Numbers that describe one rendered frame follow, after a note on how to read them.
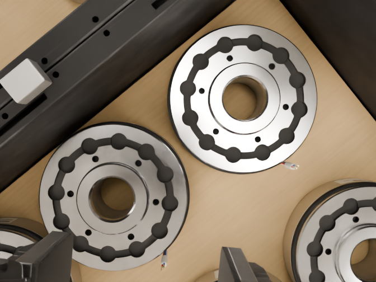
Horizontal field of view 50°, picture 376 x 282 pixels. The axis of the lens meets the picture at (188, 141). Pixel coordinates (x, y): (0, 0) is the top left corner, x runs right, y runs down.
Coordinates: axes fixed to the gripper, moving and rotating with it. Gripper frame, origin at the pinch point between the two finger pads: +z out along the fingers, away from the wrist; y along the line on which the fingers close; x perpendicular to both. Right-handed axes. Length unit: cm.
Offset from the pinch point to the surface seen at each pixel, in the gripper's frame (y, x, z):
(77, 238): -5.5, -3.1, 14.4
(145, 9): -1.6, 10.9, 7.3
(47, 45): -6.2, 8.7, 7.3
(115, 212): -3.4, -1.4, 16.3
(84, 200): -5.1, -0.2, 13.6
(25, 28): -11.4, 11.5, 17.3
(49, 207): -7.5, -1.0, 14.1
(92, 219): -4.4, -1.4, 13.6
